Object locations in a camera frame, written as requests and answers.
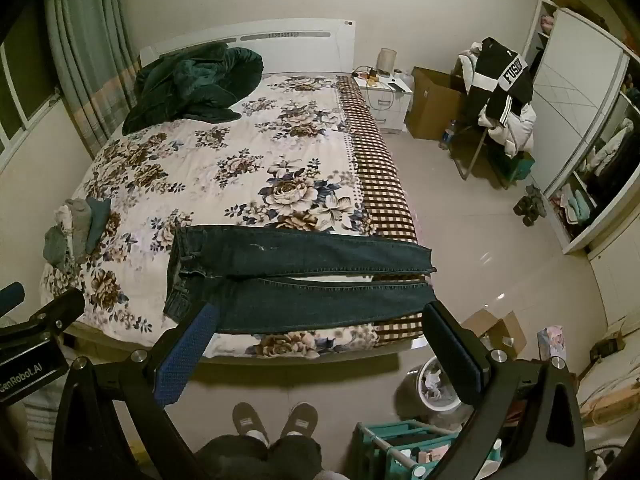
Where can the grey folded garment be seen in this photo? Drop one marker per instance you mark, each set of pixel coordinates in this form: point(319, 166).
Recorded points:
point(77, 225)

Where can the hanging clothes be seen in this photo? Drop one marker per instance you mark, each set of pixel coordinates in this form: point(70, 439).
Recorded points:
point(610, 155)

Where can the person's right foot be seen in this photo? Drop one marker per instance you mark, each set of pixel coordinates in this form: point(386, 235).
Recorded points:
point(299, 420)

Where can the folded towels stack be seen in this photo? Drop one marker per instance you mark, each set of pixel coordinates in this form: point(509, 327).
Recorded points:
point(572, 207)

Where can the person's left foot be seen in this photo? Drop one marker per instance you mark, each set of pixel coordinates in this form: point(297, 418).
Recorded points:
point(250, 422)

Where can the teal folded garment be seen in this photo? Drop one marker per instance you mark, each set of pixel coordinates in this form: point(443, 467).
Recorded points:
point(97, 222)

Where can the dark grey crumpled garment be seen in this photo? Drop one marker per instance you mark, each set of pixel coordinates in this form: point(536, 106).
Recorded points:
point(56, 250)

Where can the white framed window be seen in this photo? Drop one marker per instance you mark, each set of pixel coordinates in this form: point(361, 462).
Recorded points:
point(20, 85)

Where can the white trash bin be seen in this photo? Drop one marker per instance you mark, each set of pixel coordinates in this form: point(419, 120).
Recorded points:
point(440, 395)

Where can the plastic water bottle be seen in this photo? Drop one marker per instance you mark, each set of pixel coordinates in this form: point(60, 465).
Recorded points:
point(447, 136)

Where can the dark green jacket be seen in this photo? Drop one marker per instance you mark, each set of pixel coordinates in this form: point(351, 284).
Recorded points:
point(195, 85)

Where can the person's legs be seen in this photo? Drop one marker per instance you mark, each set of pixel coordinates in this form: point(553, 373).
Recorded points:
point(260, 462)

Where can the black white jacket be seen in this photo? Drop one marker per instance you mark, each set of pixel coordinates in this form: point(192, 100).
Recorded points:
point(500, 85)

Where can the small open cardboard box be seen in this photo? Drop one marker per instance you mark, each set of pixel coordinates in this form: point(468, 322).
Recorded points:
point(492, 335)

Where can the beige table lamp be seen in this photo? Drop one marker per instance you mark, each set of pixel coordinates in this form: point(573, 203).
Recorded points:
point(387, 60)

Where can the green striped curtain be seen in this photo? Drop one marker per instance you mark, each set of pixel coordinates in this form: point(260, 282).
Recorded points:
point(85, 35)

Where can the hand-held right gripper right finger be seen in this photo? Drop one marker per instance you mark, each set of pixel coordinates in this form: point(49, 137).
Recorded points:
point(450, 345)

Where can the large brown cardboard box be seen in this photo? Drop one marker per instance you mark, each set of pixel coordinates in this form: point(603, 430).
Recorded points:
point(432, 105)

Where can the white nightstand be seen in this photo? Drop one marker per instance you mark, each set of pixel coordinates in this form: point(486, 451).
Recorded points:
point(387, 102)

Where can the green box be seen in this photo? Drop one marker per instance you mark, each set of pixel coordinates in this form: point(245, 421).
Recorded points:
point(517, 170)

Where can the person's foot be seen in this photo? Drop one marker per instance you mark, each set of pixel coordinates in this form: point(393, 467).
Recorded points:
point(250, 422)
point(299, 420)

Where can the dark slipper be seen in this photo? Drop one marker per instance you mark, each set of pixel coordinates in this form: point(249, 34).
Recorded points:
point(537, 200)
point(525, 210)

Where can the blue jeans pants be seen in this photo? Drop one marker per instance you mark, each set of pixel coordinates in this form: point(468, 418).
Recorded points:
point(300, 255)

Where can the colourful printed box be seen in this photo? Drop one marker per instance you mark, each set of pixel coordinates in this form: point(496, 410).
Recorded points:
point(550, 342)

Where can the white wardrobe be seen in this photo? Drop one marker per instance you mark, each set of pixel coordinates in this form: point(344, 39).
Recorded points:
point(570, 90)

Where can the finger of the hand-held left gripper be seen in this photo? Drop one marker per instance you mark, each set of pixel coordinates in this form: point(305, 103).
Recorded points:
point(55, 310)
point(11, 297)

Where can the metal chair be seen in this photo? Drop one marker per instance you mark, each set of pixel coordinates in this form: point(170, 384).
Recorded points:
point(472, 152)

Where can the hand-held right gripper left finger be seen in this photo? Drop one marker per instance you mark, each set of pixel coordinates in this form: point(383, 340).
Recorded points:
point(190, 345)

